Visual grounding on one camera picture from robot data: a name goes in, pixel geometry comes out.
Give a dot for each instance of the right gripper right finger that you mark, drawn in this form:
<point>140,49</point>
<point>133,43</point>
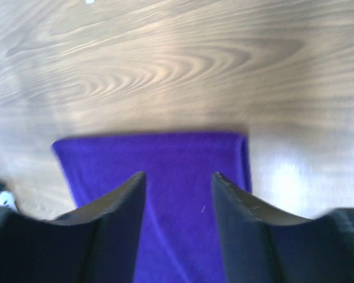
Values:
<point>262,243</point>

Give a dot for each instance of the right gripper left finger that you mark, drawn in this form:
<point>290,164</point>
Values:
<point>97,242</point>

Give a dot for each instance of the purple towel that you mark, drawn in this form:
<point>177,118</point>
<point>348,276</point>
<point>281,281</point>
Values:
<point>179,241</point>

